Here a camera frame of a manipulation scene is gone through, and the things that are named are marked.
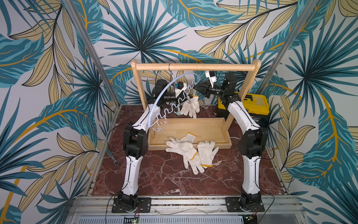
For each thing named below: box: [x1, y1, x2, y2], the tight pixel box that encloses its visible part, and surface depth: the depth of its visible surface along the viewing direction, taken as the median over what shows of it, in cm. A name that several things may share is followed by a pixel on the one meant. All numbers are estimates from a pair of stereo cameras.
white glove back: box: [180, 132, 197, 144], surface depth 100 cm
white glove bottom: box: [182, 152, 214, 175], surface depth 90 cm
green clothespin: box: [173, 106, 181, 117], surface depth 73 cm
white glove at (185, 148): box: [165, 137, 198, 161], surface depth 92 cm
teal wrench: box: [106, 149, 120, 167], surface depth 92 cm
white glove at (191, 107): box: [179, 95, 200, 120], surface depth 91 cm
